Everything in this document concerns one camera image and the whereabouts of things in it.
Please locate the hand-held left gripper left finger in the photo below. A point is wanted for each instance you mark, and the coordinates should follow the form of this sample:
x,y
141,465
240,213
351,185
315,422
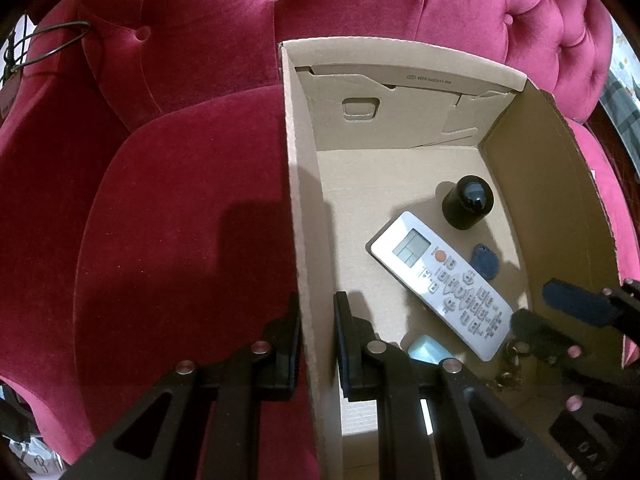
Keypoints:
x,y
298,340

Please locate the blue key fob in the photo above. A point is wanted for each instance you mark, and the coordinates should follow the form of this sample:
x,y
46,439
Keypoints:
x,y
482,260

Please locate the brown paper tag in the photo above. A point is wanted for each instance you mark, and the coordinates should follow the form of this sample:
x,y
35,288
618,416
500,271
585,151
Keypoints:
x,y
8,95

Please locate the white remote control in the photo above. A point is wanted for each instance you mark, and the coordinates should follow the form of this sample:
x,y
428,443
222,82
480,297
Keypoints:
x,y
440,270

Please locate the black dome-topped cylinder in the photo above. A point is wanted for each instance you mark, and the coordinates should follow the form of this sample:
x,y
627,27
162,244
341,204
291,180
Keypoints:
x,y
467,200

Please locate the cardboard box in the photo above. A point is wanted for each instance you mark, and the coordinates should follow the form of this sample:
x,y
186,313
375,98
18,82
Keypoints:
x,y
550,185

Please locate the white patterned curtain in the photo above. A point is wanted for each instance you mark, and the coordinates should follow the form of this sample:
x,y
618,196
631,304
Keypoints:
x,y
625,50

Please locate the grey plaid cloth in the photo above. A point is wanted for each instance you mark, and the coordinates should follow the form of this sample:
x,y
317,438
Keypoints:
x,y
622,115

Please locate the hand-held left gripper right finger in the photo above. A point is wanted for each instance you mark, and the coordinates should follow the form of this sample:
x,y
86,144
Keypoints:
x,y
342,350

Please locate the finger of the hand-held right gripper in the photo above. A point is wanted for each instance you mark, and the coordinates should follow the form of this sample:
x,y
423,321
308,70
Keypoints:
x,y
570,297
530,327

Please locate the clear plastic bag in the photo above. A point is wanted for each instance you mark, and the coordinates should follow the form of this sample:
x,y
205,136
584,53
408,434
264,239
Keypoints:
x,y
32,455

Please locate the brass key bunch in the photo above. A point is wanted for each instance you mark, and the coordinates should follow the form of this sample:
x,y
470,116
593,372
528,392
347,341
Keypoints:
x,y
511,372

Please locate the light blue plastic case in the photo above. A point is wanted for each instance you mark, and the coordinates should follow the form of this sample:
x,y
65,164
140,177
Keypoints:
x,y
425,348

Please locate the pink velvet tufted armchair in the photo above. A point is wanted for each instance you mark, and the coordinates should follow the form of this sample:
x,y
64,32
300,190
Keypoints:
x,y
175,200

